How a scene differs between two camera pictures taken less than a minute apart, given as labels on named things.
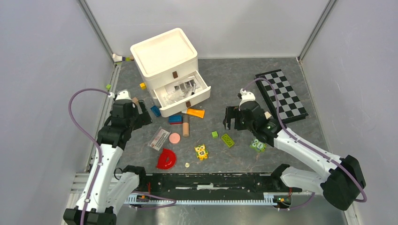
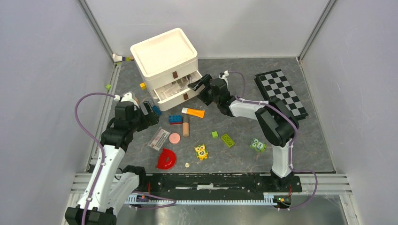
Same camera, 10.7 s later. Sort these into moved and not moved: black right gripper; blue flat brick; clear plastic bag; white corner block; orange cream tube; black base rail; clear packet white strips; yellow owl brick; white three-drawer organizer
Moved: black right gripper; clear plastic bag; clear packet white strips
Not moved: orange cream tube; yellow owl brick; blue flat brick; black base rail; white corner block; white three-drawer organizer
